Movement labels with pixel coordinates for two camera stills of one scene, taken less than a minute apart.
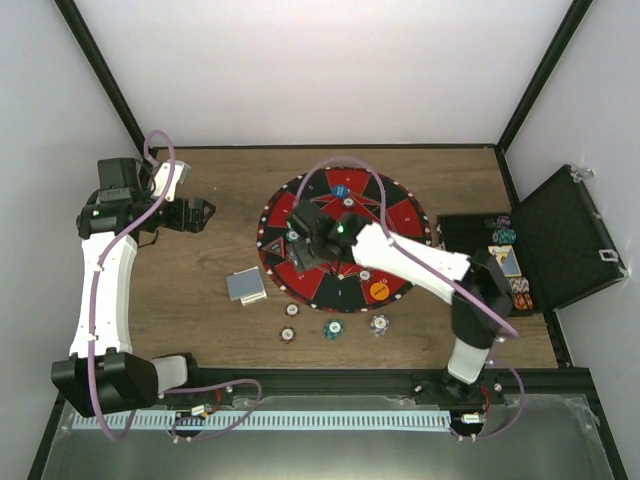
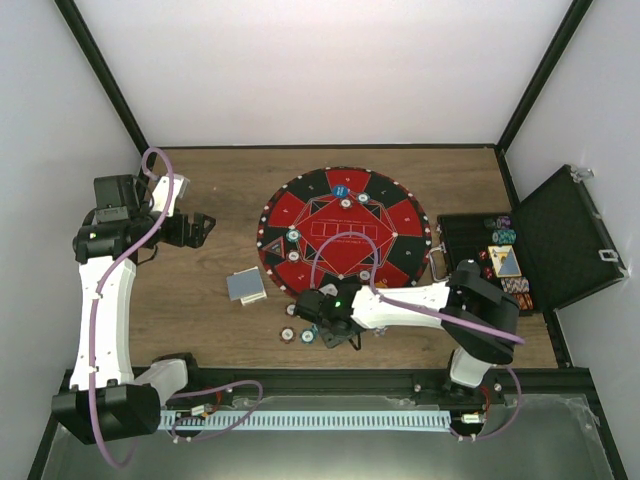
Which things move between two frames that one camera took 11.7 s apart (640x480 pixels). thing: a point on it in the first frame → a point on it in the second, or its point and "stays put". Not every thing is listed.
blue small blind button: [340, 191] stays put
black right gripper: [303, 260] → [331, 339]
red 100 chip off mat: [292, 309] stays put
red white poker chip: [287, 334] stays put
